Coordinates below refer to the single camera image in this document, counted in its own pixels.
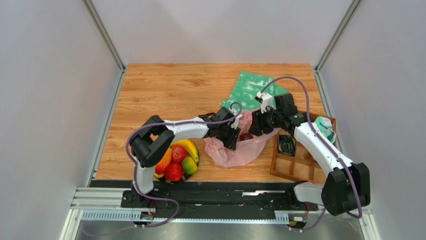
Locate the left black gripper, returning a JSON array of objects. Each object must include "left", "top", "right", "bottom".
[{"left": 216, "top": 123, "right": 241, "bottom": 151}]

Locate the dark plum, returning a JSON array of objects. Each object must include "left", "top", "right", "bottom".
[{"left": 239, "top": 133, "right": 254, "bottom": 141}]

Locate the pink plastic bag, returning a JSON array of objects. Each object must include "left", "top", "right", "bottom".
[{"left": 204, "top": 128, "right": 279, "bottom": 168}]

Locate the yellow banana bunch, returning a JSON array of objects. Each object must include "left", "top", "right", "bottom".
[{"left": 170, "top": 139, "right": 200, "bottom": 165}]

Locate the green fruit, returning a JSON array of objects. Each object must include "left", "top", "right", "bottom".
[{"left": 180, "top": 156, "right": 198, "bottom": 175}]

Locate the red apple fruit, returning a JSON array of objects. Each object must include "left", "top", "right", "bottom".
[{"left": 171, "top": 145, "right": 187, "bottom": 164}]

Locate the red tomato fruit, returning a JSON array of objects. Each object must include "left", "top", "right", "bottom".
[{"left": 164, "top": 162, "right": 184, "bottom": 182}]

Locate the yellow mango fruit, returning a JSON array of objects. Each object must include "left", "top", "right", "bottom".
[{"left": 154, "top": 172, "right": 164, "bottom": 179}]

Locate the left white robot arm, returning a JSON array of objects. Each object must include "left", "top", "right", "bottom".
[{"left": 125, "top": 107, "right": 242, "bottom": 196}]

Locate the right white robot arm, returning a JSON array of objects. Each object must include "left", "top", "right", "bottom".
[{"left": 248, "top": 92, "right": 371, "bottom": 216}]

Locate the green white cloth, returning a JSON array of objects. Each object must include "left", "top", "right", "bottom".
[{"left": 220, "top": 71, "right": 273, "bottom": 111}]

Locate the wooden compartment tray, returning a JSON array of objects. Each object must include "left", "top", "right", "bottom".
[{"left": 269, "top": 129, "right": 327, "bottom": 184}]

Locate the dark round plate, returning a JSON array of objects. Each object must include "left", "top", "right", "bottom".
[{"left": 154, "top": 139, "right": 200, "bottom": 184}]

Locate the teal white sock upper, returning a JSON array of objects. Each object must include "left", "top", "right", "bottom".
[{"left": 315, "top": 116, "right": 337, "bottom": 144}]

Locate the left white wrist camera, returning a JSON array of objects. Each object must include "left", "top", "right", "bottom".
[{"left": 230, "top": 113, "right": 242, "bottom": 129}]

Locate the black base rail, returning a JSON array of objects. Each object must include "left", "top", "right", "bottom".
[{"left": 114, "top": 179, "right": 319, "bottom": 221}]

